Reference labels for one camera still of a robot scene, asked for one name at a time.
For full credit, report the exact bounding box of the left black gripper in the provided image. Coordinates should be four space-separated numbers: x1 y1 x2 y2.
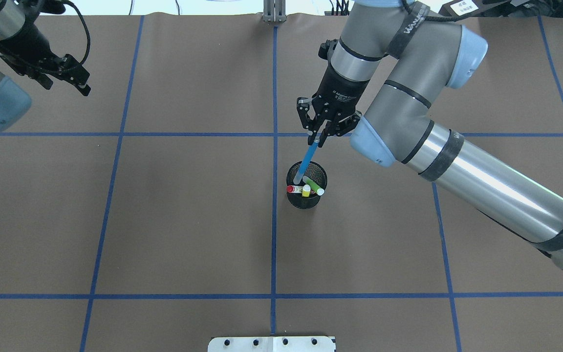
0 29 91 96

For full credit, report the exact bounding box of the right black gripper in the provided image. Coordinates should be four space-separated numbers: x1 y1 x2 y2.
297 65 369 148

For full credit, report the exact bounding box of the blue highlighter pen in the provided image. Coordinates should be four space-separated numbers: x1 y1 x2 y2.
291 136 320 185

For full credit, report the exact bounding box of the red whiteboard marker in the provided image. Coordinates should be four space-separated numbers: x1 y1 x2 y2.
286 185 304 194

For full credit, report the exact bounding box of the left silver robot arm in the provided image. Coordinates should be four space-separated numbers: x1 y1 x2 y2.
0 0 91 132

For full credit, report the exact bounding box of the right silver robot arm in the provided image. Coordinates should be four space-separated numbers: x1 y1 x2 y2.
296 0 563 271

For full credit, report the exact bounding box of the black mesh pen cup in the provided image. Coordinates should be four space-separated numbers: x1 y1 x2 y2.
286 161 328 210

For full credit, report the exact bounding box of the yellow highlighter pen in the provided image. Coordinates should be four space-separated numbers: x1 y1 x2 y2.
301 184 311 198

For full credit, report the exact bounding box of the green highlighter pen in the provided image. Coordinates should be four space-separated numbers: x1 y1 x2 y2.
302 176 325 196

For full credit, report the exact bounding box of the brown table mat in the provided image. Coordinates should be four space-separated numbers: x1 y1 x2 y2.
0 14 563 352

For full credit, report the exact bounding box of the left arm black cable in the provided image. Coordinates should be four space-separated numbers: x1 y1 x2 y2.
32 0 91 74

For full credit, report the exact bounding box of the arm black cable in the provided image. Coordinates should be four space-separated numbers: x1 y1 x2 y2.
32 0 91 74
399 0 507 25

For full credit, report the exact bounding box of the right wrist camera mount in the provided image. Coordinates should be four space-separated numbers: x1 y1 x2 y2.
318 39 338 62

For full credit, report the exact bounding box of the aluminium frame post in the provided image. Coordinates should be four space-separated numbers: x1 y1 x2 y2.
262 0 287 23

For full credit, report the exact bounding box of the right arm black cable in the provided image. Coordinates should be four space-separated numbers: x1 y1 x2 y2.
399 0 507 25

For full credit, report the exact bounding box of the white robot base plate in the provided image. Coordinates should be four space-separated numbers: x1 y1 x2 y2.
207 336 337 352

